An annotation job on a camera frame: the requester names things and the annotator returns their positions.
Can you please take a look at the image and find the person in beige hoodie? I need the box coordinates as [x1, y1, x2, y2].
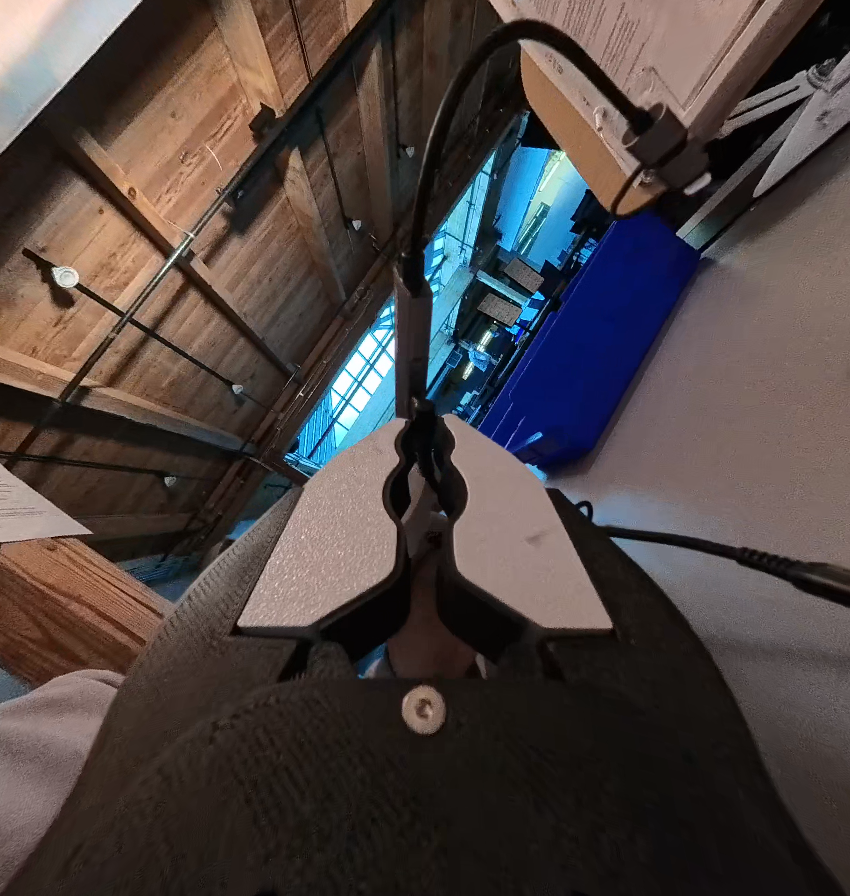
[0, 668, 128, 896]

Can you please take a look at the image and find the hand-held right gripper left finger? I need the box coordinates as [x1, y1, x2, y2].
[234, 418, 415, 660]

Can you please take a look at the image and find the black light track rod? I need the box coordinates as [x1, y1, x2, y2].
[22, 247, 273, 413]

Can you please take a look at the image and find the blue plastic bin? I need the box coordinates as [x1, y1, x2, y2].
[477, 210, 702, 470]

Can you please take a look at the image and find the metal ceiling pipe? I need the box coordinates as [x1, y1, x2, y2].
[15, 105, 286, 456]

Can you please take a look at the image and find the white printed paper sheet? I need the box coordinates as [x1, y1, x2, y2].
[0, 448, 93, 548]

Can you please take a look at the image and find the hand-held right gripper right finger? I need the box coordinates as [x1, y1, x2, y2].
[437, 414, 616, 664]

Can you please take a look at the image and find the black usb-c cable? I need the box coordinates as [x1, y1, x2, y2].
[407, 399, 850, 620]

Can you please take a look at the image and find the large window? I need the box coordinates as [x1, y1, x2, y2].
[295, 150, 510, 463]

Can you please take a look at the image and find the hub cable with grey plug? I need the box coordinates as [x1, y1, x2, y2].
[397, 20, 713, 295]

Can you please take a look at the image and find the wooden post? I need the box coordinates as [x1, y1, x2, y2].
[0, 535, 174, 687]

